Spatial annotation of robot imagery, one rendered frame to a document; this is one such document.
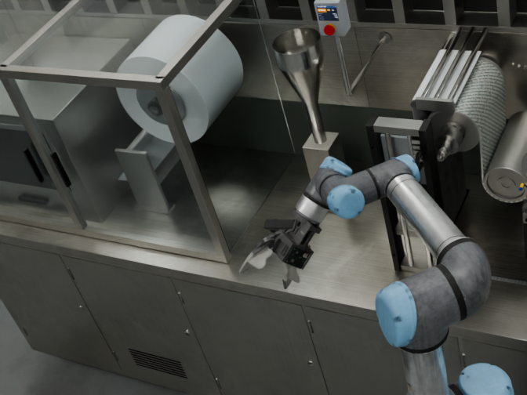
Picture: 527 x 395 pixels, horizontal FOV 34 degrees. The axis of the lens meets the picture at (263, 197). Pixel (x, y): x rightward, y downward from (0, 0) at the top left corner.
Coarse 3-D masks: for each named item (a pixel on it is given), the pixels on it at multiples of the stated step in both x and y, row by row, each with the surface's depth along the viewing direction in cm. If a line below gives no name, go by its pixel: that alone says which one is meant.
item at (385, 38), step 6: (384, 36) 258; (390, 36) 258; (384, 42) 258; (378, 48) 255; (372, 54) 252; (372, 60) 251; (366, 66) 249; (360, 72) 247; (360, 78) 245; (354, 84) 243; (348, 96) 242
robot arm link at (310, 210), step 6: (300, 198) 208; (306, 198) 206; (300, 204) 207; (306, 204) 206; (312, 204) 205; (300, 210) 206; (306, 210) 206; (312, 210) 205; (318, 210) 206; (324, 210) 206; (306, 216) 206; (312, 216) 206; (318, 216) 206; (324, 216) 208; (312, 222) 207; (318, 222) 207
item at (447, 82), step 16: (448, 48) 239; (464, 48) 237; (448, 64) 236; (464, 64) 231; (432, 80) 229; (448, 80) 228; (464, 80) 229; (416, 96) 225; (432, 96) 227; (448, 96) 222; (448, 112) 222
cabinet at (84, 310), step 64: (0, 256) 336; (64, 256) 313; (64, 320) 348; (128, 320) 324; (192, 320) 303; (256, 320) 284; (320, 320) 268; (192, 384) 336; (256, 384) 313; (320, 384) 294; (384, 384) 276; (448, 384) 261; (512, 384) 247
